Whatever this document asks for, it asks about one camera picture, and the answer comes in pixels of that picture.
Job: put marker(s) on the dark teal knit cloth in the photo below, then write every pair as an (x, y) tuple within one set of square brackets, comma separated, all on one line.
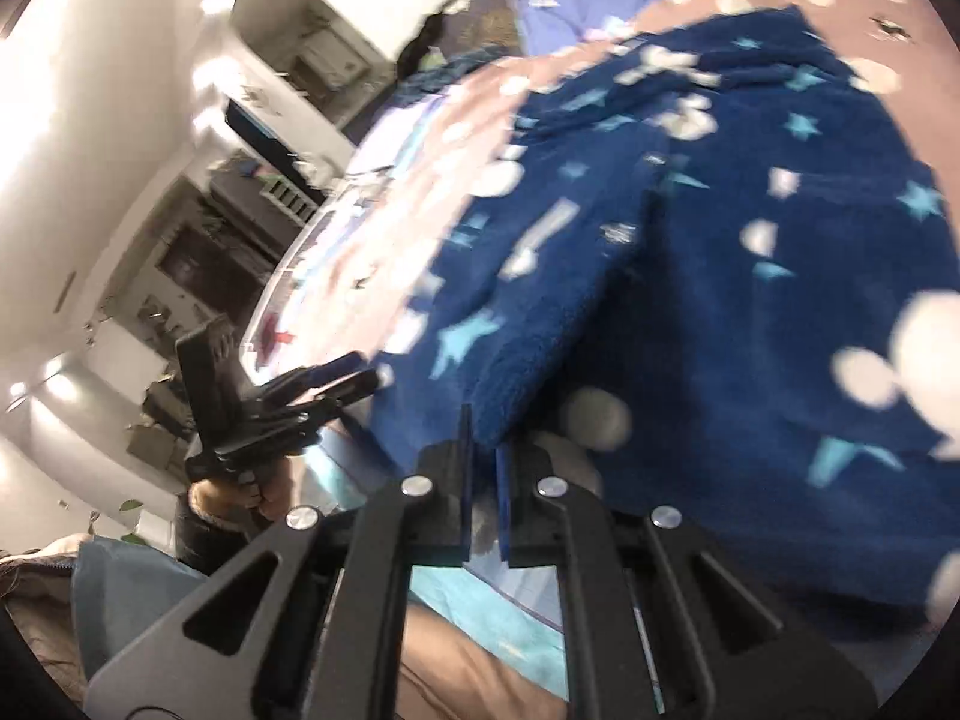
[(432, 81)]

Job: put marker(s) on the dark patterned pillow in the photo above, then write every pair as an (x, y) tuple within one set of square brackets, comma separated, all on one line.
[(473, 24)]

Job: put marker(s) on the person's left hand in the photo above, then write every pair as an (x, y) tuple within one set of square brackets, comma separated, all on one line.
[(228, 505)]

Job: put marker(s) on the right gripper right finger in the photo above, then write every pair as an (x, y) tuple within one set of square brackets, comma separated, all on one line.
[(657, 623)]

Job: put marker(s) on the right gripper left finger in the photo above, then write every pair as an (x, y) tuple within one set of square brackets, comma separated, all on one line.
[(308, 620)]

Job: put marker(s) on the navy star fleece garment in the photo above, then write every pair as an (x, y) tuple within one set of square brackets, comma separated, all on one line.
[(712, 261)]

